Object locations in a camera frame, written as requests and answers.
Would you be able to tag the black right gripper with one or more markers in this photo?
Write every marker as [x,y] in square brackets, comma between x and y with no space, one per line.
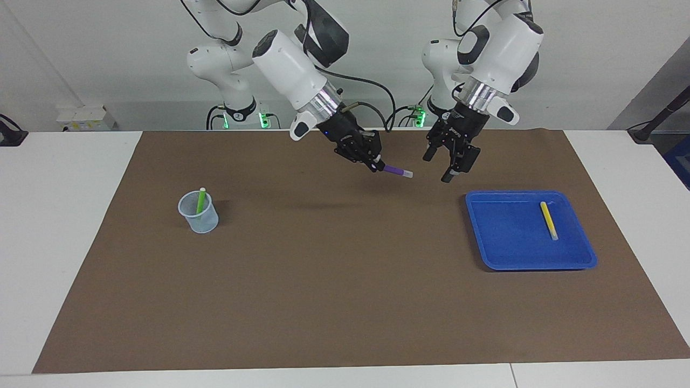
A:
[350,137]

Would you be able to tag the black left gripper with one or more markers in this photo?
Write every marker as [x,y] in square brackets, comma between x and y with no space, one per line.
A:
[458,129]

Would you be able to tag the purple marker pen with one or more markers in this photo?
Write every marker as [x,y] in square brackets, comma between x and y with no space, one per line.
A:
[396,170]

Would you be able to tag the yellow marker pen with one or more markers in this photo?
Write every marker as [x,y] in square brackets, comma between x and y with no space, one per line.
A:
[549,220]

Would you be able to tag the green marker pen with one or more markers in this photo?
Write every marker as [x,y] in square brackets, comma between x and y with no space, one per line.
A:
[200,202]

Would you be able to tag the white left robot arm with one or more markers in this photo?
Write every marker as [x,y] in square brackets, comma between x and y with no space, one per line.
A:
[501,54]

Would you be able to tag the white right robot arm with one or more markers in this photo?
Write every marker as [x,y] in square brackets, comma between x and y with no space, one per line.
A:
[291,70]

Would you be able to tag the green lit left base plug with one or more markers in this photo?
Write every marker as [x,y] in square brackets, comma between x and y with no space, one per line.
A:
[419,116]

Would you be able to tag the green lit base plug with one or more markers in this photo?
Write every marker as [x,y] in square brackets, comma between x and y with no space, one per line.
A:
[264,118]
[419,116]

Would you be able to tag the blue plastic tray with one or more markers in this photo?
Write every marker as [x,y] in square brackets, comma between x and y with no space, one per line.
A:
[506,248]

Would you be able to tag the green lit right base plug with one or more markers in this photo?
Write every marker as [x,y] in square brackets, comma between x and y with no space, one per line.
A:
[264,118]

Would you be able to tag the brown table mat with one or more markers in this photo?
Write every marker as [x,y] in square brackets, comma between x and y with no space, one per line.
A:
[345,280]

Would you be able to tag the translucent plastic cup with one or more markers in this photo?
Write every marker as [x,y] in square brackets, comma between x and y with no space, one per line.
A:
[207,221]

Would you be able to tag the blue floor object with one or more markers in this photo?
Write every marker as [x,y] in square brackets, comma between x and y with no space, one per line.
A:
[680,161]

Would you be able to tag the white power strip box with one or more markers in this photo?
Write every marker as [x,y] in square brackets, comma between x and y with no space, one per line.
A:
[86,118]

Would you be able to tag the black camera stand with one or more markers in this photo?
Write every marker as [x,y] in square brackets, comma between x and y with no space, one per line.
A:
[660,116]

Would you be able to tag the black clamp mount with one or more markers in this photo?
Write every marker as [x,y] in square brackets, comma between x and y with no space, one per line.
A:
[11,137]

